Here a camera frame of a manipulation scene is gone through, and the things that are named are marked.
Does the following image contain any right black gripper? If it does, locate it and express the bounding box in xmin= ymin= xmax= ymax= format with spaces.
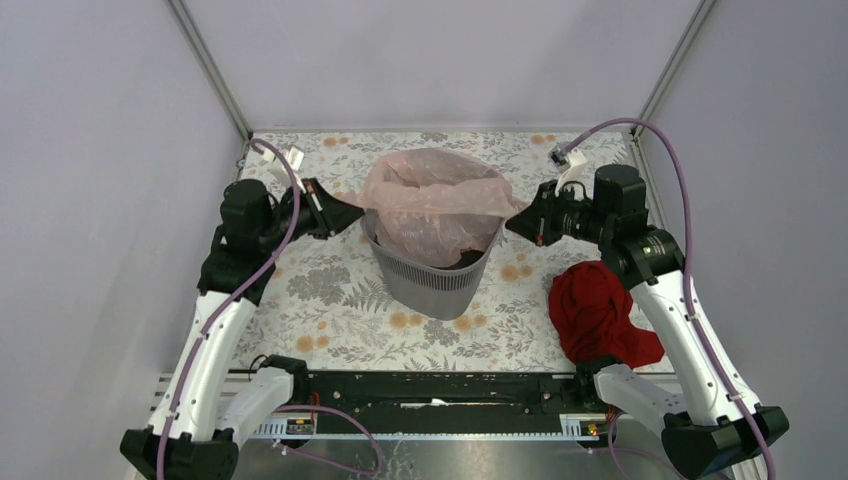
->
xmin=504 ymin=179 xmax=613 ymax=247

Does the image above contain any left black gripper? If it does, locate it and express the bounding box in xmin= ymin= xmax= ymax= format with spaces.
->
xmin=258 ymin=176 xmax=365 ymax=251

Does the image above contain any pink plastic trash bag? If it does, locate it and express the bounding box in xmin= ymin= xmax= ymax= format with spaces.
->
xmin=341 ymin=148 xmax=526 ymax=268

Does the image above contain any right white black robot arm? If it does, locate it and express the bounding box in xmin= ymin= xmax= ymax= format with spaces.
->
xmin=505 ymin=165 xmax=789 ymax=479

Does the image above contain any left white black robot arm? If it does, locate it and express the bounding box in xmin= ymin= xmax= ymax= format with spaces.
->
xmin=120 ymin=179 xmax=364 ymax=479

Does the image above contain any grey plastic trash bin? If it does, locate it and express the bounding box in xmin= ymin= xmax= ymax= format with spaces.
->
xmin=360 ymin=210 xmax=503 ymax=321

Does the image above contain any red cloth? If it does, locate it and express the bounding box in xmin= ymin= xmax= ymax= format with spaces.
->
xmin=548 ymin=261 xmax=665 ymax=368

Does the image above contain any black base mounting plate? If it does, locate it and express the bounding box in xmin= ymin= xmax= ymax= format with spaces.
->
xmin=267 ymin=371 xmax=615 ymax=431

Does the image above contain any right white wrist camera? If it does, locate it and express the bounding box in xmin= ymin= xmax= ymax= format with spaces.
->
xmin=548 ymin=146 xmax=588 ymax=196

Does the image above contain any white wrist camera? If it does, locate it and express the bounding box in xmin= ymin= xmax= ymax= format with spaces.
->
xmin=548 ymin=146 xmax=588 ymax=196
xmin=252 ymin=144 xmax=305 ymax=191

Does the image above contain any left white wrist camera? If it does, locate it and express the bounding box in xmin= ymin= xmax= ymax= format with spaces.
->
xmin=252 ymin=144 xmax=305 ymax=191

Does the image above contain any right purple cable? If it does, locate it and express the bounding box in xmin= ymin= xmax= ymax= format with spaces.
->
xmin=553 ymin=117 xmax=778 ymax=480

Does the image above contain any purple cable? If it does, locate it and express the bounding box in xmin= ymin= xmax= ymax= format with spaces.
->
xmin=154 ymin=137 xmax=386 ymax=480
xmin=553 ymin=117 xmax=778 ymax=480

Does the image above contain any grey slotted cable duct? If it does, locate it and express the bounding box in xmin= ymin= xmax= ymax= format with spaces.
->
xmin=251 ymin=414 xmax=607 ymax=441

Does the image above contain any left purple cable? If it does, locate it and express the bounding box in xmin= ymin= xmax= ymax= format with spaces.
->
xmin=154 ymin=137 xmax=386 ymax=480

